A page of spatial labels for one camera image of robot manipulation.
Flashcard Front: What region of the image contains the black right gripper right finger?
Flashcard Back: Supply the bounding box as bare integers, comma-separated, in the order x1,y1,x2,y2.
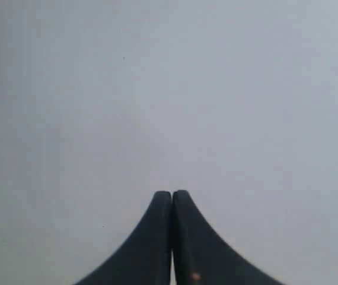
172,190,280,284

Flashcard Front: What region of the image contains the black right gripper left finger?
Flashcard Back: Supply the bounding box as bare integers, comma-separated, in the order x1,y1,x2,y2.
78,191,172,285

